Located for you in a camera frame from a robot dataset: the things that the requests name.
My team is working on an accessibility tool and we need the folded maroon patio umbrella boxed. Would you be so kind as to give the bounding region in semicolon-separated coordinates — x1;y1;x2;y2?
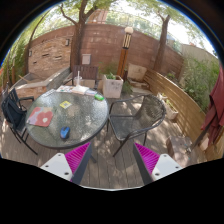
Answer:
190;67;224;150

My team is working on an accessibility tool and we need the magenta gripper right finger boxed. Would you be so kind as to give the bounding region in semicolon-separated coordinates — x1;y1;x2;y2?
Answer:
132;142;184;186

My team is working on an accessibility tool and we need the round glass patio table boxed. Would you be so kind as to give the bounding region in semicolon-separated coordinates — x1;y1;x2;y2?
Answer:
25;91;109;150

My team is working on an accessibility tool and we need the blue computer mouse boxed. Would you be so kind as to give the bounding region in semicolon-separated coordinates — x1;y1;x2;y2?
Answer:
60;126;70;139

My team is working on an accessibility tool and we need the open book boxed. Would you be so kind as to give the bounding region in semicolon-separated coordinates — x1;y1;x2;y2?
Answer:
57;85;97;96

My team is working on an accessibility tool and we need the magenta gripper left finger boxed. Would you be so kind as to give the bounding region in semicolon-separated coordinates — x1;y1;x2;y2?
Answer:
40;142;93;185

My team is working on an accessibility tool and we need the small white planter box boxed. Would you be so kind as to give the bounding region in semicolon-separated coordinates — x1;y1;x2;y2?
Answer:
157;93;178;120

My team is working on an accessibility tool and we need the black mesh metal chair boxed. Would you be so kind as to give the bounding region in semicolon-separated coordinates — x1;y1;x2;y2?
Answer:
107;94;166;155

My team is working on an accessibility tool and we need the tree trunk left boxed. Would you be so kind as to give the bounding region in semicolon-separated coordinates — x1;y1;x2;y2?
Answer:
60;0;99;68

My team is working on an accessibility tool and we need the white square planter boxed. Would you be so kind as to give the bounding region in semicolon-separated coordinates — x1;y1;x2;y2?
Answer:
103;75;123;98

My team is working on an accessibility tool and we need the green small object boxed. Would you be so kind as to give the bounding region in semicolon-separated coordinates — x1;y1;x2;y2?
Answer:
94;94;104;101

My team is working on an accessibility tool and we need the garden lamp post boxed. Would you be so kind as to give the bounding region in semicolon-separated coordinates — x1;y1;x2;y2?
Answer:
117;26;133;77

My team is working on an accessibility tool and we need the black folding chair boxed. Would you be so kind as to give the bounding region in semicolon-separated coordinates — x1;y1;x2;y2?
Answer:
1;88;36;154

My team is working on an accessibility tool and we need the yellow green card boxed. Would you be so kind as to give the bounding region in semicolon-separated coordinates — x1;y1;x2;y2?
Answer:
60;101;72;109

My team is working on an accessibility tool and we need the wooden slat fence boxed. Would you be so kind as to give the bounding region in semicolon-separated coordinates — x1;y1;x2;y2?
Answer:
144;69;208;149

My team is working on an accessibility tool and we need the tree trunk right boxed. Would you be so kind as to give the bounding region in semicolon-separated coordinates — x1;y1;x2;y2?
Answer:
153;11;171;72

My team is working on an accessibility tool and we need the red floral mouse pad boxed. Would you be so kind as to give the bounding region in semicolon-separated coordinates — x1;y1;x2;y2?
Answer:
27;107;53;127

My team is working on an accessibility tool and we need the white cup with straw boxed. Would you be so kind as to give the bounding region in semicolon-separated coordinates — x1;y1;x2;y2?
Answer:
74;71;82;86

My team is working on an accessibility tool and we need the tree trunk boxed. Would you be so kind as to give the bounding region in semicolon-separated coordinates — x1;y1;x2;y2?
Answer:
153;11;171;72
60;0;99;68

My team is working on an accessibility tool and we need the dark wooden bench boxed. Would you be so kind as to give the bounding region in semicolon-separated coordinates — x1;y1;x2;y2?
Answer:
64;65;98;88

